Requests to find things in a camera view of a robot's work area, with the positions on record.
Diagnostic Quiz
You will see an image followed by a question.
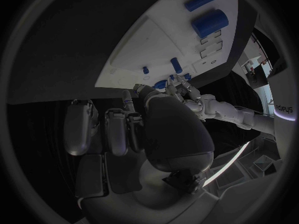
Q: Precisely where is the long thin blue cylinder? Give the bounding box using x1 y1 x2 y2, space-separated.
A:
183 0 218 12

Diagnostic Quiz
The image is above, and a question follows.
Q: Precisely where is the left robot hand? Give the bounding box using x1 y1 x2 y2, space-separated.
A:
165 75 204 116

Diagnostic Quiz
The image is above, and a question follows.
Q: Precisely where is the white task board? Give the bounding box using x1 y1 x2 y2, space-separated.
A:
94 0 239 89

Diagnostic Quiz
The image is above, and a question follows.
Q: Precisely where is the glowing light bar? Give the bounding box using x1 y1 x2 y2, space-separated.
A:
202 141 251 188

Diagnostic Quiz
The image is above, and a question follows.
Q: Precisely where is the blue gear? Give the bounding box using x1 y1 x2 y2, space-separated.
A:
153 80 169 90

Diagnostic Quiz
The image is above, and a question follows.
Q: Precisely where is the thick blue cylinder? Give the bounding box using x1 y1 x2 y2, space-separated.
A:
190 8 229 39

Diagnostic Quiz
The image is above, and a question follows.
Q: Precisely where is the short blue cylinder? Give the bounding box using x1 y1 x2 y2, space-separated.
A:
170 57 183 74

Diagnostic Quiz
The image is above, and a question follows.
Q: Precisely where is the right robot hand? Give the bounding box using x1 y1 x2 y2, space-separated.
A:
63 84 225 224

